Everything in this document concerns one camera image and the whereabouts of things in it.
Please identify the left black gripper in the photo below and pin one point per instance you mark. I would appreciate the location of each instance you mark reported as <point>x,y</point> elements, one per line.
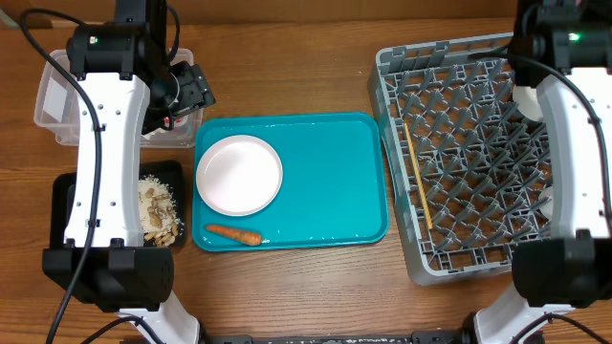
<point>198,91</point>

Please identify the pink round plate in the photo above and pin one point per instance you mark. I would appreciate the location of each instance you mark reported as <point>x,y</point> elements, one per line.
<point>239,175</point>

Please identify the rice and peanut scraps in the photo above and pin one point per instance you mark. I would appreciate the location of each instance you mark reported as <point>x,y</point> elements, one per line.
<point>159,214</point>

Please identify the wooden chopstick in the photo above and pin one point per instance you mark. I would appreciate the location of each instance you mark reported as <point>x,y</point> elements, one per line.
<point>418,178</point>

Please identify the large white bowl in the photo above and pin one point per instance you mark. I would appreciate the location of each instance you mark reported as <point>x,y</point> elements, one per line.
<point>527,104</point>

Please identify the small white cup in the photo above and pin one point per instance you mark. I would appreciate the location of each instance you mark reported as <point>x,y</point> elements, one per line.
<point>547,198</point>

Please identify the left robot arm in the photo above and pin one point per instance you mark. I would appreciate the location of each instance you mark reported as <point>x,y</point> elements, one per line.
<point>129,83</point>

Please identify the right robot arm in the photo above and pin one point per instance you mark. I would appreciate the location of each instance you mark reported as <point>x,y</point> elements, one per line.
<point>562,50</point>

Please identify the grey dishwasher rack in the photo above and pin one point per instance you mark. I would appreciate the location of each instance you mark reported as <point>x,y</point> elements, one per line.
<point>483,165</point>

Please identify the black plastic tray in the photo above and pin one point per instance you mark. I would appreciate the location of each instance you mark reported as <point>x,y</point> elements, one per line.
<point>168,172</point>

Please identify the clear plastic bin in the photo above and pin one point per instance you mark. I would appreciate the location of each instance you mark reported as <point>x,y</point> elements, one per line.
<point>56,109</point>

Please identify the orange carrot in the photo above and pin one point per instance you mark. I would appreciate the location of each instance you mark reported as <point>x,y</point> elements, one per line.
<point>244,237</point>

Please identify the teal serving tray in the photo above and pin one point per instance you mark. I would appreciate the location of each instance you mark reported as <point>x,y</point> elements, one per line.
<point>333,191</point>

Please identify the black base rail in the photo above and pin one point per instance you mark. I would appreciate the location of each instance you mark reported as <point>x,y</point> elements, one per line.
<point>419,337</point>

